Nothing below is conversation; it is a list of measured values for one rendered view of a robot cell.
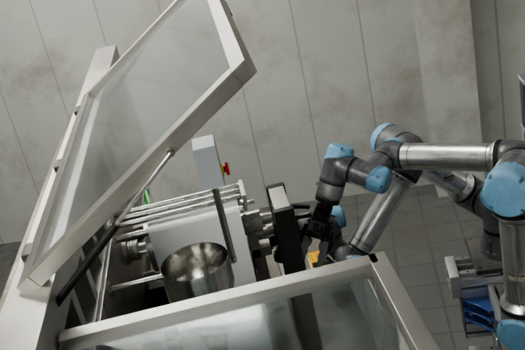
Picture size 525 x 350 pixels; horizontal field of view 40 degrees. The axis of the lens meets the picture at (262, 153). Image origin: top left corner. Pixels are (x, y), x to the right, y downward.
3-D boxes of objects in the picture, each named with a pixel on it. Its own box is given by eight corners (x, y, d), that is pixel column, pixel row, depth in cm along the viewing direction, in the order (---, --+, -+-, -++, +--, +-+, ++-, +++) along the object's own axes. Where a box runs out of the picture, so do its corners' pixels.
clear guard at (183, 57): (239, 73, 115) (237, 71, 114) (36, 276, 123) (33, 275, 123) (204, -21, 211) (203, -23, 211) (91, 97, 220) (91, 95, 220)
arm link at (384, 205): (448, 151, 221) (366, 286, 224) (426, 141, 231) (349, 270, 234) (423, 136, 215) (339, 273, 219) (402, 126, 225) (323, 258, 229)
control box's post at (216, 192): (237, 260, 164) (217, 183, 156) (230, 262, 164) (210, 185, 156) (236, 257, 165) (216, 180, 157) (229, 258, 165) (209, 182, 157)
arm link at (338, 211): (349, 233, 232) (344, 210, 229) (316, 241, 231) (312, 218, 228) (343, 222, 239) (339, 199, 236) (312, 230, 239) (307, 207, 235)
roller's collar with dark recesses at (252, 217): (265, 234, 194) (260, 214, 191) (243, 240, 193) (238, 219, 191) (262, 223, 200) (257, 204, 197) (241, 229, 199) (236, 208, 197)
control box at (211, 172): (233, 185, 154) (223, 143, 150) (203, 192, 153) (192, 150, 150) (230, 172, 160) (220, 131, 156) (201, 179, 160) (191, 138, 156)
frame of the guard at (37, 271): (279, 92, 112) (246, 60, 110) (49, 318, 122) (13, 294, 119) (223, -17, 217) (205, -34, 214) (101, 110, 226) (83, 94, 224)
